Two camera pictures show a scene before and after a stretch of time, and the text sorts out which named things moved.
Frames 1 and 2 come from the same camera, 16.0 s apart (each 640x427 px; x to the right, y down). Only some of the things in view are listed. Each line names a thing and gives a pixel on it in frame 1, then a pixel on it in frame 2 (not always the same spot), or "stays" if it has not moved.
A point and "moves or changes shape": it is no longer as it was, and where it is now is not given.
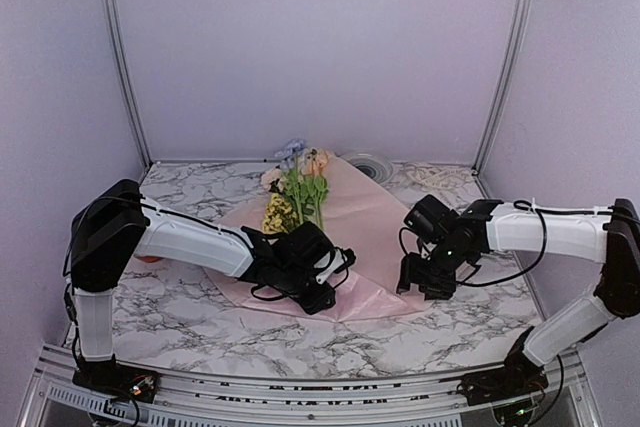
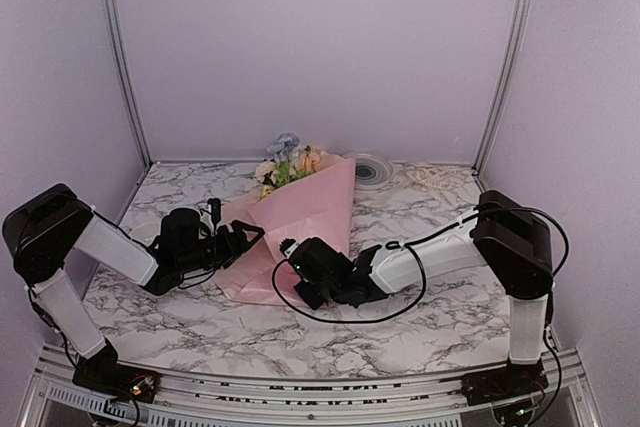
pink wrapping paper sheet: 364,223 moves or changes shape
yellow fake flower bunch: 279,215 -> 267,190
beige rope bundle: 448,180 stays
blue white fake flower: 288,158 -> 283,144
